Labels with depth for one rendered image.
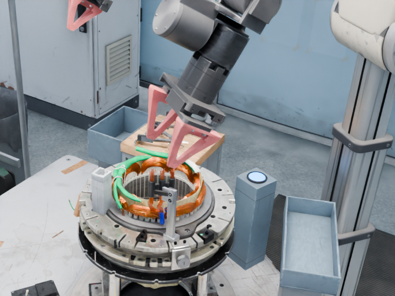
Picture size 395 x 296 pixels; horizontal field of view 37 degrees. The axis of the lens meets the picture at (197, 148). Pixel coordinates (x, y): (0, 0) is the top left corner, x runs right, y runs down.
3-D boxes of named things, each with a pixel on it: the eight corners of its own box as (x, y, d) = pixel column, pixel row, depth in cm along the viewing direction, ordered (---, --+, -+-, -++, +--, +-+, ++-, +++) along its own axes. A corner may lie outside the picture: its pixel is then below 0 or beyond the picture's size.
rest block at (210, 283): (198, 299, 136) (200, 282, 133) (192, 282, 140) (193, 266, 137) (217, 296, 137) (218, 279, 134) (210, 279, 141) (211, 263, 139)
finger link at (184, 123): (156, 169, 78) (191, 109, 76) (139, 143, 84) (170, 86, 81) (196, 181, 82) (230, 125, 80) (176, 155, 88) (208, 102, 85)
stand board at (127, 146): (120, 151, 148) (120, 143, 146) (158, 121, 162) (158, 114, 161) (190, 175, 140) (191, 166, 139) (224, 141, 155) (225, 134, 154)
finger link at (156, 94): (142, 148, 83) (174, 91, 80) (126, 125, 88) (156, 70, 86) (180, 161, 86) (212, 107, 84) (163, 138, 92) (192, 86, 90)
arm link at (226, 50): (260, 36, 79) (241, 23, 83) (221, 15, 75) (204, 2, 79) (234, 81, 81) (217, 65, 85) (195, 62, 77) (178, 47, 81)
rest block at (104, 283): (110, 287, 137) (110, 271, 134) (112, 305, 132) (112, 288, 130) (91, 289, 136) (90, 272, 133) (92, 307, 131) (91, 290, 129)
